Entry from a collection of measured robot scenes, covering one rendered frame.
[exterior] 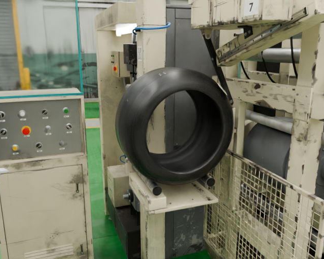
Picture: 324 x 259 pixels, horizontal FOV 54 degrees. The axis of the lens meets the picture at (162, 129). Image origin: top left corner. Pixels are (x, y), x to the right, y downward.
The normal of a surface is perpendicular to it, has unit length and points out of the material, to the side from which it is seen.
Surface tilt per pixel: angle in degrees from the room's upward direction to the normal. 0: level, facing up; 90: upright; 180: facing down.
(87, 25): 90
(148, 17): 90
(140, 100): 64
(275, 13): 90
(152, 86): 53
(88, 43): 90
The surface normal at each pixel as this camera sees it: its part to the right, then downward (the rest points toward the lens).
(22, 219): 0.35, 0.23
